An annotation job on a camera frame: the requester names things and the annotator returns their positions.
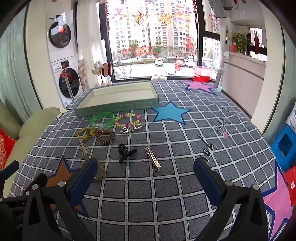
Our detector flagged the red plastic box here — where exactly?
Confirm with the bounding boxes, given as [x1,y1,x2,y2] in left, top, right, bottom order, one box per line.
[284,166,296,207]

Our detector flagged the white low cabinet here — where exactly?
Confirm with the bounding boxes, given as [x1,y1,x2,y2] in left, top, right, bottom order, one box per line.
[222,51,266,116]

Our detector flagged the colourful window stickers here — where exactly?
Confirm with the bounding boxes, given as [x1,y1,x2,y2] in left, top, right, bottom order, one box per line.
[111,0,197,28]

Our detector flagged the braided rope bracelet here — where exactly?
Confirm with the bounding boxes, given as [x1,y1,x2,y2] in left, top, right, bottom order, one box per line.
[84,157,105,182]

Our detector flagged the green translucent bangle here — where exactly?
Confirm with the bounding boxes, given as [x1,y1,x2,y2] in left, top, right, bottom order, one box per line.
[91,112,115,131]

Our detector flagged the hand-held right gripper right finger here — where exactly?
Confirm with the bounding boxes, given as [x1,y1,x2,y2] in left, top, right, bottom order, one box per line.
[193,157,270,241]

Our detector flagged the black hair clip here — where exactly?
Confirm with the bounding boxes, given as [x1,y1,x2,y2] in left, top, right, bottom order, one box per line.
[118,144,138,164]

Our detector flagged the blue plastic stool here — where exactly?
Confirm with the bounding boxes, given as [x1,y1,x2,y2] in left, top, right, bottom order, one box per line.
[270,125,296,171]

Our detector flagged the sheer white curtain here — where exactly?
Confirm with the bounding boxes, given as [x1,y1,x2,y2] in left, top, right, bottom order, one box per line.
[79,0,109,84]

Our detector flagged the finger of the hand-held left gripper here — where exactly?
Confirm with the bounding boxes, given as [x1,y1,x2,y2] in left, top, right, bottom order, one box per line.
[0,160,20,197]

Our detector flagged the white tumble dryer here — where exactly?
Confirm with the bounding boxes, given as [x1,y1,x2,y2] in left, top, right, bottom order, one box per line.
[47,13,78,64]

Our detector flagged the pink plastic basin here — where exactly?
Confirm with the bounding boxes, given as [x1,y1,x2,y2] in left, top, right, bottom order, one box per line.
[193,66,213,77]

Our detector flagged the pale green sofa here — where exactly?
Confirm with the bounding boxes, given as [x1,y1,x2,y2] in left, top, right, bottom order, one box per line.
[0,100,62,197]

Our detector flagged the brown spiral hair tie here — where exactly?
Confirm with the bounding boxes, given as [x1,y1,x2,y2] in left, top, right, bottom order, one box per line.
[94,128,115,146]

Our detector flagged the green potted plant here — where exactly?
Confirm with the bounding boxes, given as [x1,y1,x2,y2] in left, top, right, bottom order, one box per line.
[228,25,251,55]

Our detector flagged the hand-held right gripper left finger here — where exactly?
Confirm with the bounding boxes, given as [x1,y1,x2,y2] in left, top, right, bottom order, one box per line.
[22,157,99,241]

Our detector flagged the white flower ornament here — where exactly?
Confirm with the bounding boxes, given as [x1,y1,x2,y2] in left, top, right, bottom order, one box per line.
[92,61,104,87]

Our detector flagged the pastel checked panel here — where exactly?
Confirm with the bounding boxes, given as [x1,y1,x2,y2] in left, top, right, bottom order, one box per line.
[77,60,89,90]

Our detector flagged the silver heart charm keychain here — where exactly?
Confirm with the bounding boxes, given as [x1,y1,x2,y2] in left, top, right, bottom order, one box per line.
[120,123,142,135]

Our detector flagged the beige rubber band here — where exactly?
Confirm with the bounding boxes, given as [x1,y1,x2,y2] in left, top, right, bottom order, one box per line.
[79,141,91,156]

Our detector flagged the red patterned cushion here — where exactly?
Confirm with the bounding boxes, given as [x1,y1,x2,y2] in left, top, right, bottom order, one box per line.
[0,128,17,169]

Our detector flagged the metal pole with red ribbon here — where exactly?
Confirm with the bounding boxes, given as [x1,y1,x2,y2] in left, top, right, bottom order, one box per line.
[61,65,74,101]

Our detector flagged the white printed bag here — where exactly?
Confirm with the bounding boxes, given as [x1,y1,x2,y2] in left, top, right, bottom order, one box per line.
[285,102,296,133]

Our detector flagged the grey green curtain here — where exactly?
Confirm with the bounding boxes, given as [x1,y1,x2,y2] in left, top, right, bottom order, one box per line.
[0,11,42,116]

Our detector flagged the grey checked star blanket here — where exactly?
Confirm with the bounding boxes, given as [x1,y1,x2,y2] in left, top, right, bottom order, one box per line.
[9,79,296,241]

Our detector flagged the red round window sticker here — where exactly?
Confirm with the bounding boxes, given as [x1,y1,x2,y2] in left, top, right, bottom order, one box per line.
[185,36,197,49]

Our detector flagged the yellow cord bracelet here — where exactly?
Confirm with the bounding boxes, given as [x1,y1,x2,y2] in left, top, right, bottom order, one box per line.
[77,127,96,142]

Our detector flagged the brown oval ornament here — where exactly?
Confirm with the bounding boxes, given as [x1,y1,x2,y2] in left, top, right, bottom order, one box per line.
[103,62,114,77]

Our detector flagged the silver hair clip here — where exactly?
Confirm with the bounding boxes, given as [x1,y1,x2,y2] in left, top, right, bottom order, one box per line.
[144,146,162,172]

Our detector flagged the green rectangular tray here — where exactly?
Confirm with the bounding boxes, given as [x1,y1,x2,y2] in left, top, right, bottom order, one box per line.
[74,80,159,117]

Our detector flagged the white washing machine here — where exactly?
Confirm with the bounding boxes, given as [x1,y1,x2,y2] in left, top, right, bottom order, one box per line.
[51,59,81,109]

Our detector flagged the colourful beaded bracelet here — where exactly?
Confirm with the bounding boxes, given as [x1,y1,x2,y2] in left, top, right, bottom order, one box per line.
[114,113,145,129]

